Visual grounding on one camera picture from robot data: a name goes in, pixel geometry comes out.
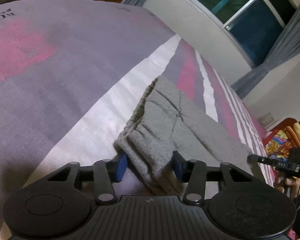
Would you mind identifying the white framed window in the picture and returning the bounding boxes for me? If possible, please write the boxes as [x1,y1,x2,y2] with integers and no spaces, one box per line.
[169,0,298,68]

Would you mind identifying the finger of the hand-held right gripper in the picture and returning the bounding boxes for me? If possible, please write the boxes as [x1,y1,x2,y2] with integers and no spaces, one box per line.
[247,154,278,166]

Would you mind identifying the grey pink striped bed blanket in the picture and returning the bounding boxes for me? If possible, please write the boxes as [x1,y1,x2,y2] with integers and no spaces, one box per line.
[0,0,278,240]

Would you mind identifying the person's right hand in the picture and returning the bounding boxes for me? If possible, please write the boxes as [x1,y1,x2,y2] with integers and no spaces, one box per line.
[274,175,300,203]

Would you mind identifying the colourful printed blanket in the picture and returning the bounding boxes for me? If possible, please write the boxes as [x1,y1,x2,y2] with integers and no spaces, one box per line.
[262,117,300,200]

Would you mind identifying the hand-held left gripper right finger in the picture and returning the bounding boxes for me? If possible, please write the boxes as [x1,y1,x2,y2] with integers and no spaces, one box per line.
[173,151,266,207]

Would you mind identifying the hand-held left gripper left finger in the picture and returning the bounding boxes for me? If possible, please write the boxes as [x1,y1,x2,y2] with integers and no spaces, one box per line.
[47,154,129,205]

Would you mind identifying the grey pants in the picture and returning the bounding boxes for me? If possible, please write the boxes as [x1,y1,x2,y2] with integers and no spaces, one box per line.
[114,76,253,196]

